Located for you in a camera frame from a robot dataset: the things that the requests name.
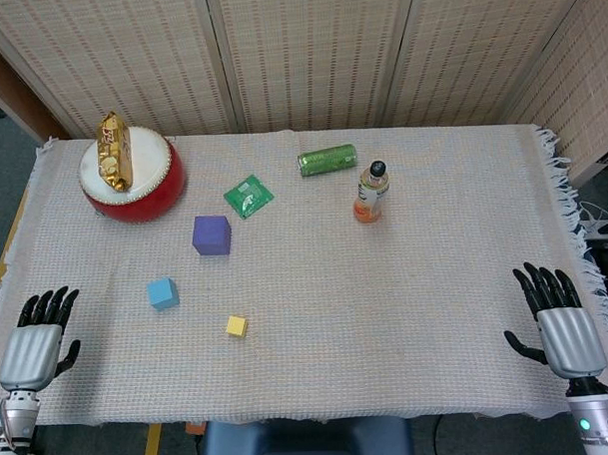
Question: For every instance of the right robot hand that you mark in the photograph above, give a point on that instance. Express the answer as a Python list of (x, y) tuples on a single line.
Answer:
[(572, 340)]

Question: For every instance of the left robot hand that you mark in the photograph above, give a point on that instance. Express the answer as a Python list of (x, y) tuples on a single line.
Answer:
[(29, 357)]

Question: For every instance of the blue foam cube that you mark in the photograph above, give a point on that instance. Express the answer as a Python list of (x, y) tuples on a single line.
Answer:
[(162, 294)]

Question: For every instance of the yellow foam cube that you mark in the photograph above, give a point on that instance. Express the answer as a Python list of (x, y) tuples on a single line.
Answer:
[(236, 326)]

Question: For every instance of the purple foam cube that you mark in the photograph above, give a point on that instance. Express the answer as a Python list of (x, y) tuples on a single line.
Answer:
[(212, 235)]

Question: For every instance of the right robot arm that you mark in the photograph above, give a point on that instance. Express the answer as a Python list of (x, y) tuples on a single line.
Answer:
[(598, 422)]

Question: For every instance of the small orange object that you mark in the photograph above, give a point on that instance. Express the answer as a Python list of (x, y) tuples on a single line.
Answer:
[(193, 428)]

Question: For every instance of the red drum white skin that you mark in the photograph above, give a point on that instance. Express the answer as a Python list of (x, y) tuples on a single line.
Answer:
[(150, 188)]

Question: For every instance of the woven pale tablecloth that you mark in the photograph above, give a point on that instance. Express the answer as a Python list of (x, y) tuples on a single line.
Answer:
[(362, 310)]

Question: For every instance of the gold foil snack packet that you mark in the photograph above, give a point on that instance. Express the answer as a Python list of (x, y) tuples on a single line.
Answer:
[(114, 149)]

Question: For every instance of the orange juice bottle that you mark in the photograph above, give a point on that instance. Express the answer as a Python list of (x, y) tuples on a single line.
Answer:
[(370, 197)]

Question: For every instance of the green sachet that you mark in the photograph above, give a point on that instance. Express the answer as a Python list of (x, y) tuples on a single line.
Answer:
[(248, 196)]

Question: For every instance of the green drink can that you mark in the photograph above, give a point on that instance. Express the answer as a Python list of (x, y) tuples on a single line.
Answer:
[(326, 160)]

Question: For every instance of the bamboo folding screen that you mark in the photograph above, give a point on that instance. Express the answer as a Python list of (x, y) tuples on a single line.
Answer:
[(303, 58)]

